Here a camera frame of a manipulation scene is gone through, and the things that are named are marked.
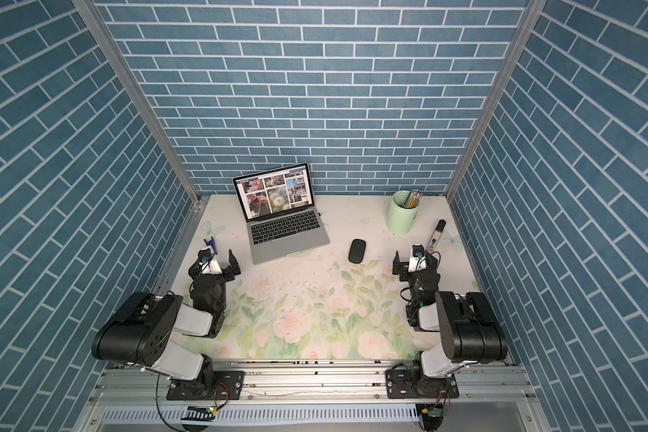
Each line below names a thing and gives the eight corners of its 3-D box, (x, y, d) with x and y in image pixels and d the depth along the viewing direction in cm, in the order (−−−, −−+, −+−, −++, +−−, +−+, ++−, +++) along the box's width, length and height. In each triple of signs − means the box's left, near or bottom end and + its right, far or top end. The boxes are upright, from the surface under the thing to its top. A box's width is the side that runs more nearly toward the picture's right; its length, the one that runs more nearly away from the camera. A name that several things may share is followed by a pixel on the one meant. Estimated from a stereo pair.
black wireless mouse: (348, 263, 102) (349, 260, 100) (348, 242, 108) (348, 238, 106) (366, 263, 102) (367, 260, 100) (365, 242, 108) (365, 238, 106)
